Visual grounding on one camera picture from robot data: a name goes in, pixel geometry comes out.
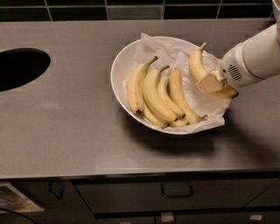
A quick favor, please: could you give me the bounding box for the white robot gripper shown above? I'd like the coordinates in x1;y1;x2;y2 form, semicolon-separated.
195;43;262;93

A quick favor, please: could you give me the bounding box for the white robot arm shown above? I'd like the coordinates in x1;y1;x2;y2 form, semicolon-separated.
188;0;280;99

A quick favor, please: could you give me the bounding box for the white oval bowl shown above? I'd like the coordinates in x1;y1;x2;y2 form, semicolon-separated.
109;35;231;136

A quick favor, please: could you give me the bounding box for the middle slim yellow banana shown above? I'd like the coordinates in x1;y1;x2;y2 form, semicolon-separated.
157;76;186;119

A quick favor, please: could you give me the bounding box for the small banana underneath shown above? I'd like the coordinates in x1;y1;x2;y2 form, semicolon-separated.
137;106;189;129

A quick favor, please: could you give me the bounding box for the white crumpled paper liner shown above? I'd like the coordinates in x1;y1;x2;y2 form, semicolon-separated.
122;32;232;135

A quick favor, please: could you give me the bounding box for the lower dark drawer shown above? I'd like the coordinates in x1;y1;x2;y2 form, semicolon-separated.
97;211;280;224

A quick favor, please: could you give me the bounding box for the dark drawer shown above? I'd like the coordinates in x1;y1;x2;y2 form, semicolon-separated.
76;178;275;214
97;211;280;224

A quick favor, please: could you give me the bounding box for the dark drawer front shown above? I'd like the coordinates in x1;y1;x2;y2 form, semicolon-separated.
76;178;275;214

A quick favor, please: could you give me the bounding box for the dark cabinet door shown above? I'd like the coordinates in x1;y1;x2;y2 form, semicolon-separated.
13;181;97;224

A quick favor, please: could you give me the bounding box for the black round sink hole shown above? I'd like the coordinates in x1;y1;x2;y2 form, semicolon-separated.
0;48;51;92

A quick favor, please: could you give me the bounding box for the black drawer handle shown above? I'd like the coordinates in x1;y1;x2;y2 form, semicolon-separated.
161;183;193;199

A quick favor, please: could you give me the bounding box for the black cabinet door handle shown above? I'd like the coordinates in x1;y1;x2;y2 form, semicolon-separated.
48;181;64;200

